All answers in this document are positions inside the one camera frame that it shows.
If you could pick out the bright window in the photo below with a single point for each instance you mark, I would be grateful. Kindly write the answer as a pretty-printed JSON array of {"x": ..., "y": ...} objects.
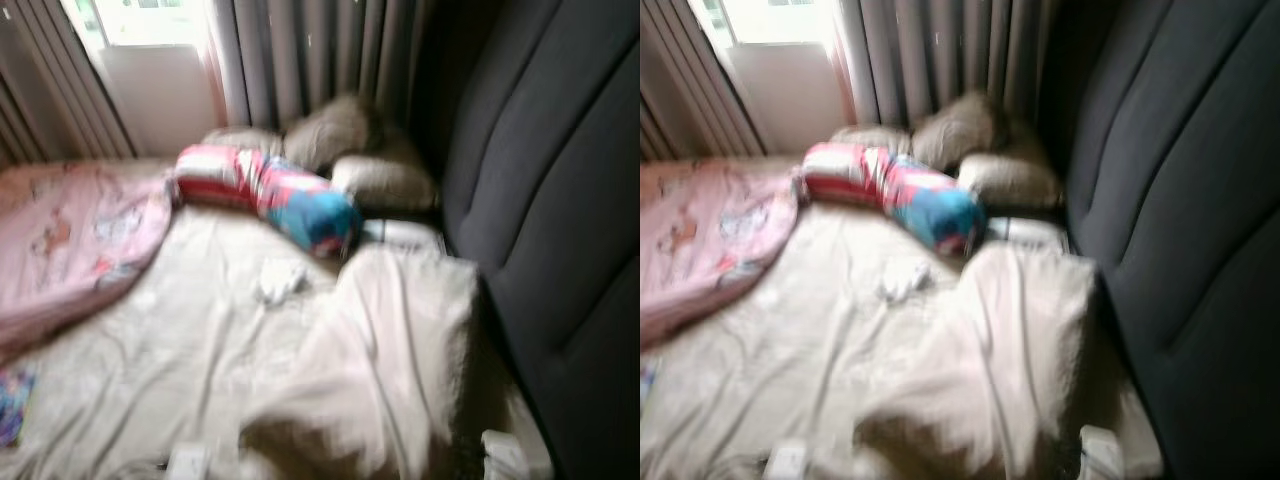
[
  {"x": 140, "y": 20},
  {"x": 780, "y": 18}
]

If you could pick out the large white pillow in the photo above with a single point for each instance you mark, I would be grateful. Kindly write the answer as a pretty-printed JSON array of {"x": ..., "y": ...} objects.
[
  {"x": 1000, "y": 340},
  {"x": 380, "y": 340}
]

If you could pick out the silver white satin pillow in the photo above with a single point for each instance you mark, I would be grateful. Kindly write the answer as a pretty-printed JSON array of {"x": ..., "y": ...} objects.
[
  {"x": 1035, "y": 232},
  {"x": 405, "y": 235}
]

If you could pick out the dark grey padded headboard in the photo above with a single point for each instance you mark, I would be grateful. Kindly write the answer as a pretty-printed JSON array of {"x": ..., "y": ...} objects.
[
  {"x": 1180, "y": 200},
  {"x": 560, "y": 200}
]

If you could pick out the pink cartoon print quilt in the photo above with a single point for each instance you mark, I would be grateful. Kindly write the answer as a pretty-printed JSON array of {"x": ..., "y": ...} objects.
[
  {"x": 710, "y": 230},
  {"x": 70, "y": 230}
]

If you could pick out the crumpled white tissue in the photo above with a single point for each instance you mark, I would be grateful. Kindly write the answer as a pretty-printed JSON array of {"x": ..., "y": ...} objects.
[
  {"x": 905, "y": 282},
  {"x": 280, "y": 280}
]

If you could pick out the red blue striped bolster pillow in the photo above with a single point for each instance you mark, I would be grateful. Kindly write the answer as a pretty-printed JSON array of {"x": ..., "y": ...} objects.
[
  {"x": 920, "y": 205},
  {"x": 300, "y": 205}
]

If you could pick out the pale pink sheer curtain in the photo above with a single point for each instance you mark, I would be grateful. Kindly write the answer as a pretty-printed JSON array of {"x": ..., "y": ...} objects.
[
  {"x": 842, "y": 80},
  {"x": 215, "y": 80}
]

